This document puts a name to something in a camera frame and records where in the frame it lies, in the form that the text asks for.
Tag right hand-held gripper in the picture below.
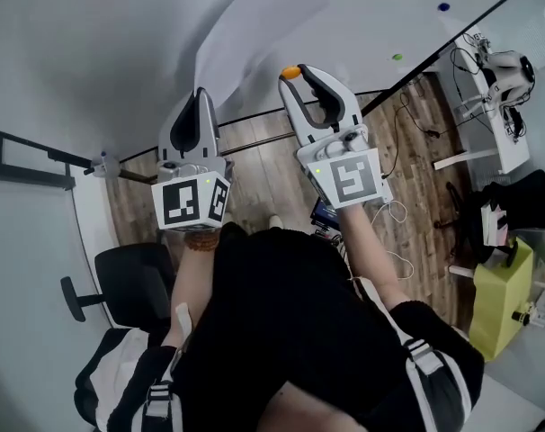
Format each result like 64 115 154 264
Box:
277 63 395 211

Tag tangled black desk cables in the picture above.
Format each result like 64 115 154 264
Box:
504 108 528 143

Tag black office chair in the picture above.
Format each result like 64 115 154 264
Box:
59 242 177 427

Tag brown bead bracelet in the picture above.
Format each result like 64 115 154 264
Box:
183 230 220 254

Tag white paper sheet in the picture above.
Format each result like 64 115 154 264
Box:
193 0 332 107

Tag person's black clothing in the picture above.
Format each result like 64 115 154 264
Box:
105 222 485 432

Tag white cable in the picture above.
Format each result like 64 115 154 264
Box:
371 199 415 281

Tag lime green box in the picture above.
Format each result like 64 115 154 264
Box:
469 237 535 363

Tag stack of white notebooks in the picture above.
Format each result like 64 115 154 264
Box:
481 202 508 247

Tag white cloth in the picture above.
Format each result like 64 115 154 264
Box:
94 328 150 432

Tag white headset device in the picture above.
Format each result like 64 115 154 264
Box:
477 49 537 107

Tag white desk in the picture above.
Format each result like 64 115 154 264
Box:
433 33 532 175

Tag person's right forearm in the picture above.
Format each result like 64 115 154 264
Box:
337 202 411 310

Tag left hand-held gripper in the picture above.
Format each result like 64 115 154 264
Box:
149 86 236 233

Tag black floor cable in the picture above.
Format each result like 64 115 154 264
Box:
382 78 442 179

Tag black jacket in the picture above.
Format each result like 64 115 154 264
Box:
447 168 545 265

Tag black framed whiteboard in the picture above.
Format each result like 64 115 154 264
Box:
0 0 543 186

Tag person's left forearm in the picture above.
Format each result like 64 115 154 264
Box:
162 234 218 348

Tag black framed window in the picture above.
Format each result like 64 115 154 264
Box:
0 126 76 192

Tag white forearm tape strip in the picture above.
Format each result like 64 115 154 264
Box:
174 302 193 339

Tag black electronic device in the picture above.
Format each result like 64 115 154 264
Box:
310 195 344 242

